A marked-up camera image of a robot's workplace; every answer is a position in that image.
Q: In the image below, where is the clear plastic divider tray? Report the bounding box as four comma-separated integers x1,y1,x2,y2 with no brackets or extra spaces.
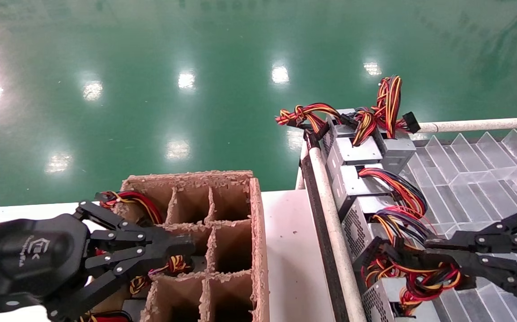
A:
399,130,517,322

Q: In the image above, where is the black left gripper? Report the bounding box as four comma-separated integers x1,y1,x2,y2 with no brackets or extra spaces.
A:
0,213,175,321

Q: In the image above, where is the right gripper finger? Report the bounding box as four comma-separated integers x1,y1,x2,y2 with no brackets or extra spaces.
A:
412,248,517,314
425,201,517,254

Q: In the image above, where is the black rack rail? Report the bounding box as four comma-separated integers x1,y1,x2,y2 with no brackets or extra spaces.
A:
300,130,351,322

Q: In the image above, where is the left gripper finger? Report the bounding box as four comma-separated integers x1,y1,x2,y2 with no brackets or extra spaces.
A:
76,200,196,261

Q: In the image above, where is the short white rack pipe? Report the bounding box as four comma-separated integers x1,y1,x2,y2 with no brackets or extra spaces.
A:
295,142,307,191

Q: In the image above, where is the long white rack pipe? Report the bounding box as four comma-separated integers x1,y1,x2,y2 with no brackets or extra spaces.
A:
413,117,517,134
308,147,367,322

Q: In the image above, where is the brown cardboard divider box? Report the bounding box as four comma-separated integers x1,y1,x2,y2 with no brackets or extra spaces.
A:
86,170,270,322

